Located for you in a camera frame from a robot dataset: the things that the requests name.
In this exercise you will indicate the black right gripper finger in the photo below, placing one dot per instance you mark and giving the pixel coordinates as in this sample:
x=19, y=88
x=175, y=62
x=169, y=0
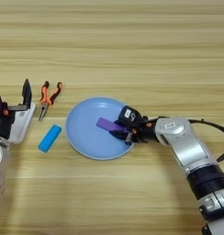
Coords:
x=121, y=135

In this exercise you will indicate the orange black needle-nose pliers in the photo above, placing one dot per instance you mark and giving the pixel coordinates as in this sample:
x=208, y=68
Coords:
x=45, y=99

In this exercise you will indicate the light blue rectangular block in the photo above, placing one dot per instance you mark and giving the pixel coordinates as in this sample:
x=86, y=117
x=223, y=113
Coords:
x=49, y=138

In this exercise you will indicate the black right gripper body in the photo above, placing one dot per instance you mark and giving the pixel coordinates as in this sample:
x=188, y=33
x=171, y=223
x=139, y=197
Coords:
x=146, y=131

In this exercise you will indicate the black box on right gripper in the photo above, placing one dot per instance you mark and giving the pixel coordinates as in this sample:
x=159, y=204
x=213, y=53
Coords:
x=133, y=120

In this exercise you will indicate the light blue round plate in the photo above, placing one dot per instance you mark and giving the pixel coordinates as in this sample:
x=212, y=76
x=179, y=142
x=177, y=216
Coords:
x=86, y=134

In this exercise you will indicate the purple rectangular block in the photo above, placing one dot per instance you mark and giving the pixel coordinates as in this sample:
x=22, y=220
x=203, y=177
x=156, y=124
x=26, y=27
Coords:
x=106, y=124

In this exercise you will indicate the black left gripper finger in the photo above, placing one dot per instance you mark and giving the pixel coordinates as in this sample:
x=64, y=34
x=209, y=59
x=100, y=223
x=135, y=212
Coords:
x=26, y=95

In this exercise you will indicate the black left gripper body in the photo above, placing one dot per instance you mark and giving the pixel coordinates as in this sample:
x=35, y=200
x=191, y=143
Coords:
x=2, y=127

